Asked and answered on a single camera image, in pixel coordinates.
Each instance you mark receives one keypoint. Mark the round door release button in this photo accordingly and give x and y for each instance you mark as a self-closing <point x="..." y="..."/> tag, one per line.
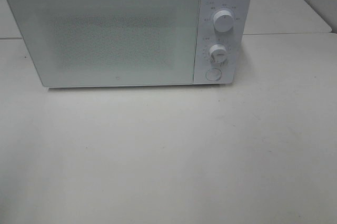
<point x="213" y="74"/>

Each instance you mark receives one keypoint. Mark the white timer knob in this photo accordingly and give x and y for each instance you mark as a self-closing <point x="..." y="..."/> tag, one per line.
<point x="217" y="54"/>

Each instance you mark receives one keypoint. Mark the white microwave door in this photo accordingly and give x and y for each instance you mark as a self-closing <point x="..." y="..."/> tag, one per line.
<point x="79" y="43"/>

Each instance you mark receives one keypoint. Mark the upper white power knob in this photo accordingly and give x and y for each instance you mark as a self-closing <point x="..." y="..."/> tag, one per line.
<point x="223" y="20"/>

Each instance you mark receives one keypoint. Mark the white microwave oven body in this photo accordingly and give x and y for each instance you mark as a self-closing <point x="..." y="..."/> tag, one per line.
<point x="106" y="43"/>

